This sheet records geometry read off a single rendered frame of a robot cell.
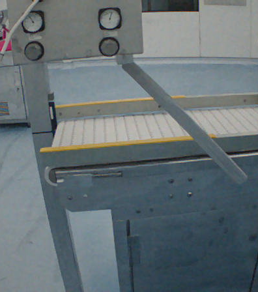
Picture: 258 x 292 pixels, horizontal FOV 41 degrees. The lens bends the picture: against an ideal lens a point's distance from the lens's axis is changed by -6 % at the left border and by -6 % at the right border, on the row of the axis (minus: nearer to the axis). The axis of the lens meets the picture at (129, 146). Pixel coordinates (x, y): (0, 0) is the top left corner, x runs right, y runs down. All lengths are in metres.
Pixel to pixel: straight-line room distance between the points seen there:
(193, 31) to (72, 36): 5.27
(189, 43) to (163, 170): 5.19
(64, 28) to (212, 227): 0.58
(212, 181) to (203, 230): 0.17
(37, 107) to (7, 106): 2.48
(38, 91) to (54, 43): 0.37
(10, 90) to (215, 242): 2.74
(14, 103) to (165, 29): 3.16
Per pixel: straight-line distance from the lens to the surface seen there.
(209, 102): 0.97
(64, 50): 0.59
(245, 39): 5.96
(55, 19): 0.59
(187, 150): 0.70
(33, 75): 0.94
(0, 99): 3.44
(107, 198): 0.73
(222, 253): 0.96
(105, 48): 0.57
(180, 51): 5.86
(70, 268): 1.25
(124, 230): 0.83
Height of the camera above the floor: 1.16
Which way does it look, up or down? 24 degrees down
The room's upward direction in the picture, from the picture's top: 3 degrees counter-clockwise
